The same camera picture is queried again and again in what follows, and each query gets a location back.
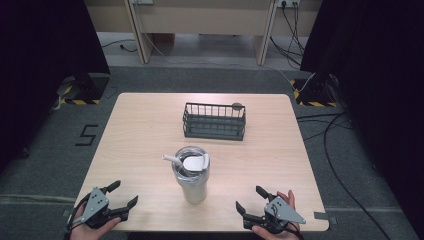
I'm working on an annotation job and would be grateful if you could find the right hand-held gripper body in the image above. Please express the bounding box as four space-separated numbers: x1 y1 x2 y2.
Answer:
243 195 307 235

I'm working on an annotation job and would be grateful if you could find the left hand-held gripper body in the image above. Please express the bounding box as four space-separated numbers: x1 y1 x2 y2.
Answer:
79 187 130 230

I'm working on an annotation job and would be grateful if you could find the silver steel tumbler cup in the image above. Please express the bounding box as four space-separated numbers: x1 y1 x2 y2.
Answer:
171 145 211 205

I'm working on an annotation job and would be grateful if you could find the white drinking straw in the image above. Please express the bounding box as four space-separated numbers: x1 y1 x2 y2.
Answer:
161 153 185 169

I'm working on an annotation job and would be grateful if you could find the person's right hand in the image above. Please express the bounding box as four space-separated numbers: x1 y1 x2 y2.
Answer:
251 189 302 240

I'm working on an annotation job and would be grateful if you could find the person's left hand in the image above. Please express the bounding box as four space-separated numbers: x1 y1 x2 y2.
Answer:
69 213 122 240

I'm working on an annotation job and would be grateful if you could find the black tape floor mark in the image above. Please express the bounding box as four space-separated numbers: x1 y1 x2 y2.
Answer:
74 124 100 147

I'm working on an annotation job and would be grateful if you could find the black stand base striped tape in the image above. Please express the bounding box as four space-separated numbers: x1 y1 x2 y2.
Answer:
289 73 340 108
54 73 112 106

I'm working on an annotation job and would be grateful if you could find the dark curtain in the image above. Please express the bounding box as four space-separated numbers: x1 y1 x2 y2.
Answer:
299 0 424 234
0 0 112 174

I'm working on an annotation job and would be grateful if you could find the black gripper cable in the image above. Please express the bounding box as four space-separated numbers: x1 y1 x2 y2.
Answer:
65 196 92 232
271 203 305 240

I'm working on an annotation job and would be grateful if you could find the long black floor cable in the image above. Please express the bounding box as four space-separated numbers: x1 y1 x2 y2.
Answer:
295 112 392 240

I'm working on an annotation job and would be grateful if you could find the black wire basket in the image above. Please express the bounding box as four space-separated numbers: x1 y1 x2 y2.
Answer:
182 101 247 142

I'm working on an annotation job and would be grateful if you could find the short black cable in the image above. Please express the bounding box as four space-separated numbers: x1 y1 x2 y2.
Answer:
101 38 138 54

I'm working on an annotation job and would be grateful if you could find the bundle of black cables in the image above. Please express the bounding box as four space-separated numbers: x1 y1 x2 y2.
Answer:
269 1 307 70

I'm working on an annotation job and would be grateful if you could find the white wall socket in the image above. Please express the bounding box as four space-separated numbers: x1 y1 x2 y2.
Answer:
277 0 301 9

